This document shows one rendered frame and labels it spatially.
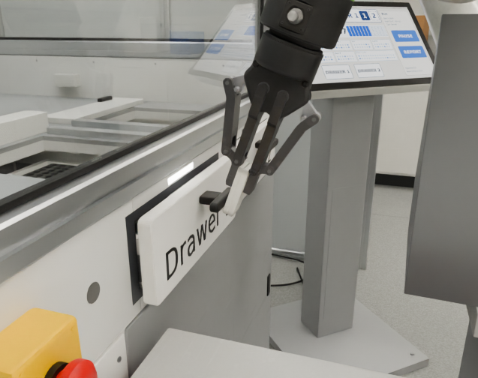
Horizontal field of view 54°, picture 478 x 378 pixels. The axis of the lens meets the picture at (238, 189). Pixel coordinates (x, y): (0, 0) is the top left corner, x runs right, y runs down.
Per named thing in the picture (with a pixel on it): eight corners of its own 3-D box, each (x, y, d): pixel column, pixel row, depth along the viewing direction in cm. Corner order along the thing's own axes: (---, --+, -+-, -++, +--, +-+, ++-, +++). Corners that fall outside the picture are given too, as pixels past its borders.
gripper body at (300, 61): (253, 25, 51) (226, 103, 55) (324, 54, 50) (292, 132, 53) (270, 25, 58) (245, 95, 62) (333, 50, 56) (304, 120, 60)
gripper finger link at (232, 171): (245, 154, 59) (223, 144, 60) (232, 187, 61) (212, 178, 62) (248, 151, 61) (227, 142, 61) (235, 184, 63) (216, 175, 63)
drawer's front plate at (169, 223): (235, 216, 80) (235, 154, 76) (157, 308, 54) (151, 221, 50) (226, 215, 81) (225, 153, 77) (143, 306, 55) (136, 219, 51)
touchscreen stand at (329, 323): (428, 365, 164) (477, 66, 130) (320, 406, 146) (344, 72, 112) (342, 294, 207) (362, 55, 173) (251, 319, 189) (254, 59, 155)
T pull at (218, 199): (235, 195, 67) (235, 186, 66) (217, 214, 60) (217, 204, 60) (211, 193, 68) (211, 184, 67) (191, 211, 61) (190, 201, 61)
